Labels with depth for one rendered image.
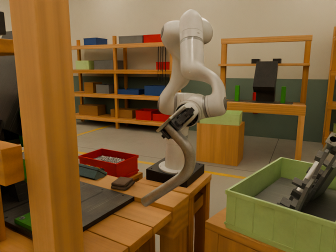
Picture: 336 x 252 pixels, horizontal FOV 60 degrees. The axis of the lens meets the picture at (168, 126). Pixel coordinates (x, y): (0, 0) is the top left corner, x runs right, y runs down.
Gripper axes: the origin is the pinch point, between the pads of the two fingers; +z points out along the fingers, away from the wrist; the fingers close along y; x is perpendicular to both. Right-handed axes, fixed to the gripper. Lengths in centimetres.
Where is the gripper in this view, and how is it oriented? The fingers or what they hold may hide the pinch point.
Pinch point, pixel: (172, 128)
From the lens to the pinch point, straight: 79.4
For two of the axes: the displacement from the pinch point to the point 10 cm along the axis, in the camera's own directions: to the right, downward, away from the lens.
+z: -3.2, 2.7, -9.1
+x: 6.8, 7.3, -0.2
